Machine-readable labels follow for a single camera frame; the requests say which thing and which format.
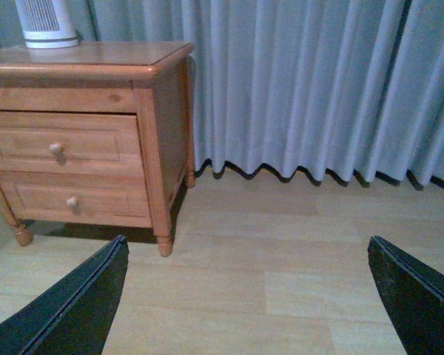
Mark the wooden nightstand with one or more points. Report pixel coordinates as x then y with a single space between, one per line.
149 80

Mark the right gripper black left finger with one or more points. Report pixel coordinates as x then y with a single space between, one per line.
75 315

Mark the grey-blue curtain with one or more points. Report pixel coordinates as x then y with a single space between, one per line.
352 87

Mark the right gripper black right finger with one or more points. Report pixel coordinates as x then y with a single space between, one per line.
412 294

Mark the white cylindrical air purifier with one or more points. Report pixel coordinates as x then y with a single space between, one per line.
46 24

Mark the wooden drawer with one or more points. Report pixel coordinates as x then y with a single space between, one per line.
77 198
70 143

